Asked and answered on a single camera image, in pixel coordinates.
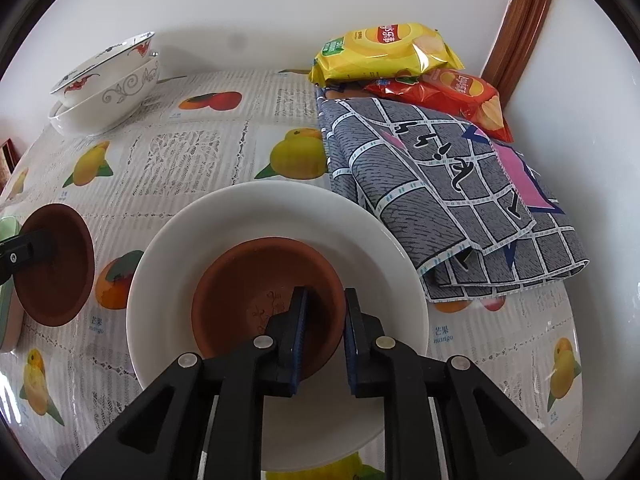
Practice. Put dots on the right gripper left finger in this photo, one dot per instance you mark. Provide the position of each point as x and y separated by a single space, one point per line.
202 418

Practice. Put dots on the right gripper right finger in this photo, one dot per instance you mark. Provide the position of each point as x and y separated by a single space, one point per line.
442 419

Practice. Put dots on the green square plate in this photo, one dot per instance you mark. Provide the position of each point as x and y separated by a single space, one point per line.
12 312

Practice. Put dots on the brown clay bowl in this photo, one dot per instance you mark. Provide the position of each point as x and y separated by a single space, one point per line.
239 293
56 284

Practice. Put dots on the red patterned book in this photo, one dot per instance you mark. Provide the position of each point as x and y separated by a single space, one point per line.
8 161

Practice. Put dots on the fruit print tablecloth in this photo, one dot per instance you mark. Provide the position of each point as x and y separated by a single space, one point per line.
61 386

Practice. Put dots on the large white ceramic bowl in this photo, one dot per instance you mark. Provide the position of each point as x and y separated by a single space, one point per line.
110 107

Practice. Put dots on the blue patterned porcelain bowl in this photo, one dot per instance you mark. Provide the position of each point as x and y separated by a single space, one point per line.
104 69

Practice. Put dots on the grey checked folded cloth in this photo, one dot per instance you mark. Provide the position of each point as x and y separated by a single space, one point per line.
469 212

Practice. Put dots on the red chips bag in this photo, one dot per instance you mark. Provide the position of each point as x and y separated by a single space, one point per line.
451 92

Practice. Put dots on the yellow chips bag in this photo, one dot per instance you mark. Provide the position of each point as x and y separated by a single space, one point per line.
386 51

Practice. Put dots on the brown wooden door frame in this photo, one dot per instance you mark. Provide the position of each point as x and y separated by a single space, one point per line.
516 40

